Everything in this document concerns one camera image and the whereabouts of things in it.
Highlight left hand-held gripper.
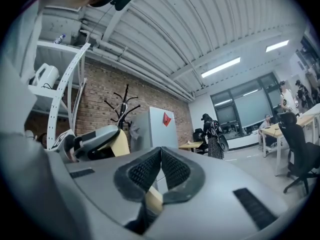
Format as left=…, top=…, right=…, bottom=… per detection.
left=53, top=125, right=122, bottom=164

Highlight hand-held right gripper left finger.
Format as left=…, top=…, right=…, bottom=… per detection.
left=65, top=145, right=163, bottom=227

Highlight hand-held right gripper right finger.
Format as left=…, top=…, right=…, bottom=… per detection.
left=161, top=145, right=289, bottom=233

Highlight person's left forearm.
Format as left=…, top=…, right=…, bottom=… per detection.
left=0, top=131, right=76, bottom=240

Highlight pale grey hanging fabric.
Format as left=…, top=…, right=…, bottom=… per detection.
left=128, top=120, right=141, bottom=141

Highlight black coat rack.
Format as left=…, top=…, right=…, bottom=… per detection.
left=103, top=83, right=142, bottom=130

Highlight light wooden desk black legs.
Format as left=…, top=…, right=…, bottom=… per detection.
left=178, top=140, right=205, bottom=153

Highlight black office chair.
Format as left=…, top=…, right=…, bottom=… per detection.
left=277, top=111, right=320, bottom=196
left=192, top=128, right=210, bottom=155

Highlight grey metal cabinet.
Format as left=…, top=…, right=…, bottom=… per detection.
left=131, top=106, right=180, bottom=153

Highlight white metal shelf rack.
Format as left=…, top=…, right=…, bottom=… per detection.
left=27, top=40, right=92, bottom=151

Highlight red triangular paper decoration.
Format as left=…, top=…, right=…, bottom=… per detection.
left=162, top=111, right=173, bottom=127

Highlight white ceiling pipe bundle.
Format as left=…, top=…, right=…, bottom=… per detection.
left=79, top=18, right=196, bottom=102

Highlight white kettle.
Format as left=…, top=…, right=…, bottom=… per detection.
left=32, top=62, right=60, bottom=88

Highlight wooden desk white legs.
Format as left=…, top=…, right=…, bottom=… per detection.
left=261, top=113, right=317, bottom=177

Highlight dark framed window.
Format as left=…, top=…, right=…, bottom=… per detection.
left=209, top=71, right=283, bottom=135

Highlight person's torso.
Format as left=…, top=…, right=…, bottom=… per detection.
left=0, top=0, right=68, bottom=135

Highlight clear water bottle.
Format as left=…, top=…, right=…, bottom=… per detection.
left=53, top=33, right=67, bottom=45

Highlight long ceiling light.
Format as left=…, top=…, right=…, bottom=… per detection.
left=201, top=56, right=241, bottom=79
left=265, top=39, right=290, bottom=53

